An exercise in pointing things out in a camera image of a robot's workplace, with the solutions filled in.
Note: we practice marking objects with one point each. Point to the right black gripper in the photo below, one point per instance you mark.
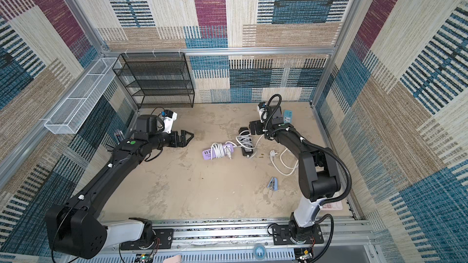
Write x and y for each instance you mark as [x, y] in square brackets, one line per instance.
[254, 128]

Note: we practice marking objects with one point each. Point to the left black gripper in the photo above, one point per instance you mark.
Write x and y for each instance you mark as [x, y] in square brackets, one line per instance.
[183, 142]

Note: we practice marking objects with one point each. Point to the teal power strip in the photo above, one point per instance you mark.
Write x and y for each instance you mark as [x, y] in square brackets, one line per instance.
[287, 116]

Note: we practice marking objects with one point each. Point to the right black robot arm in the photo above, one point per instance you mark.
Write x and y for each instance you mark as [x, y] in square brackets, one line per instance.
[318, 176]

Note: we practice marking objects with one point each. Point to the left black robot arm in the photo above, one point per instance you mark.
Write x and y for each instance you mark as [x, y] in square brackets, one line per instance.
[73, 228]

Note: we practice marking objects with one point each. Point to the black power strip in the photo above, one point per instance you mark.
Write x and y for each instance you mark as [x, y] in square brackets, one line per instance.
[245, 141]

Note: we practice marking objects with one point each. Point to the blue binder clip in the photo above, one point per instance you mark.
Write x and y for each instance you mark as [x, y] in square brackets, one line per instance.
[273, 184]

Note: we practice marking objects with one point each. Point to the pens in red cup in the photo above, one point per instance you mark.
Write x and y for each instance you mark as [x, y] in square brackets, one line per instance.
[119, 136]

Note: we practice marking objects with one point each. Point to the pink white calculator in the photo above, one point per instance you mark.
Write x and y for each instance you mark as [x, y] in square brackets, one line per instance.
[335, 206]

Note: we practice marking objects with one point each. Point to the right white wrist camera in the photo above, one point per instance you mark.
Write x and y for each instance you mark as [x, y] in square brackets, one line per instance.
[264, 111]

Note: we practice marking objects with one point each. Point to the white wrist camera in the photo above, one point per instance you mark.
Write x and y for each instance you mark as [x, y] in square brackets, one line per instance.
[169, 117]
[264, 111]

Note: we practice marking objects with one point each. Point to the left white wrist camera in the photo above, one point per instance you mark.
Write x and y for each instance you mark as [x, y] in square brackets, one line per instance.
[169, 117]

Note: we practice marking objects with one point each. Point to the black wire shelf rack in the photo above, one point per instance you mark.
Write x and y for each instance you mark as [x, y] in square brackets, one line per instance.
[156, 79]

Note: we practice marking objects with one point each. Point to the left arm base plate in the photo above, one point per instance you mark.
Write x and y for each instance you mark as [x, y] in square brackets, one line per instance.
[163, 239]

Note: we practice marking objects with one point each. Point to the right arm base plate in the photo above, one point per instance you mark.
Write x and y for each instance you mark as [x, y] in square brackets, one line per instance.
[282, 235]

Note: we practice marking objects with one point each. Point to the white mesh wall basket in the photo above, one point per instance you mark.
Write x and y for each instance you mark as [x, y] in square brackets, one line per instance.
[71, 114]

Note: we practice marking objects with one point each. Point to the aluminium front rail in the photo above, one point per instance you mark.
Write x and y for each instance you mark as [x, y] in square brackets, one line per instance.
[233, 241]

